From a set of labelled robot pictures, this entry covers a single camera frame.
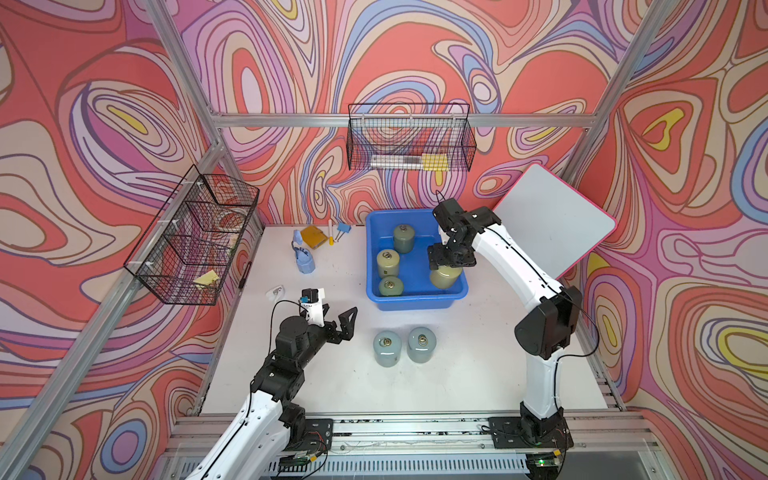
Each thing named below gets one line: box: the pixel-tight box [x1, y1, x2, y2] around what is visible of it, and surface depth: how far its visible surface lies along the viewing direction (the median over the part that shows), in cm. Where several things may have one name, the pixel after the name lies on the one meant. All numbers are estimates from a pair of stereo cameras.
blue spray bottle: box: [291, 230, 316, 274], surface depth 103 cm
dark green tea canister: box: [393, 224, 415, 254], surface depth 110 cm
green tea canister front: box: [378, 276, 404, 296], surface depth 93 cm
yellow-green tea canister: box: [430, 266, 463, 289], surface depth 84 cm
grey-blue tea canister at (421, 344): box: [408, 326, 437, 364], surface depth 84 cm
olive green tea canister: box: [376, 248, 400, 277], surface depth 101 cm
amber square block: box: [300, 225, 329, 250], surface depth 117 cm
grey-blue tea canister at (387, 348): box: [373, 330, 402, 368], surface depth 82 cm
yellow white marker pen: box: [328, 219, 335, 246], surface depth 117 cm
